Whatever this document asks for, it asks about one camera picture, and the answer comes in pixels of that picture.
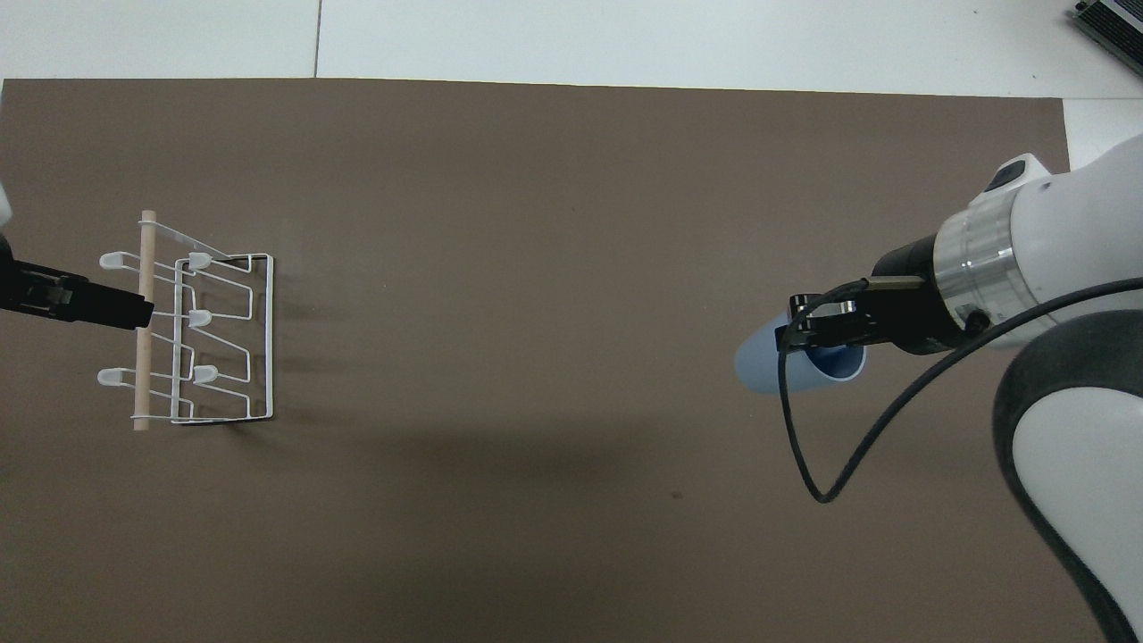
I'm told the white wire cup holder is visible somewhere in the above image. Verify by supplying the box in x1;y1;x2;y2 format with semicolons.
96;210;275;432

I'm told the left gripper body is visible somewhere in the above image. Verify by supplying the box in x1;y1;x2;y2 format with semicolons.
0;232;71;319

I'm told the blue cup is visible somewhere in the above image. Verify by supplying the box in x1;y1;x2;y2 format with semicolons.
734;310;868;397

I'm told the grey ribbed metal box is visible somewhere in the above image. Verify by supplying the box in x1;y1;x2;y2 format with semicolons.
1071;0;1143;52

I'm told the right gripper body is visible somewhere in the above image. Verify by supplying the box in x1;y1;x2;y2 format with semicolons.
854;232;972;356

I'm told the black cable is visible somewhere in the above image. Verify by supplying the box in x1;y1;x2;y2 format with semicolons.
777;275;1143;505

